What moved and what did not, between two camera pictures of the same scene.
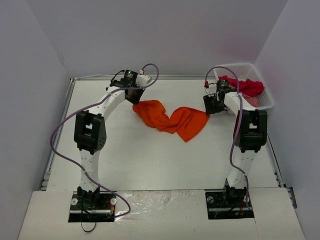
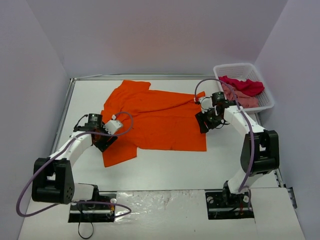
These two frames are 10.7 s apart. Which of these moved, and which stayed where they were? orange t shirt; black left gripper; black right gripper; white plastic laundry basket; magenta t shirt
Moved: orange t shirt; black left gripper; black right gripper
Stayed: magenta t shirt; white plastic laundry basket
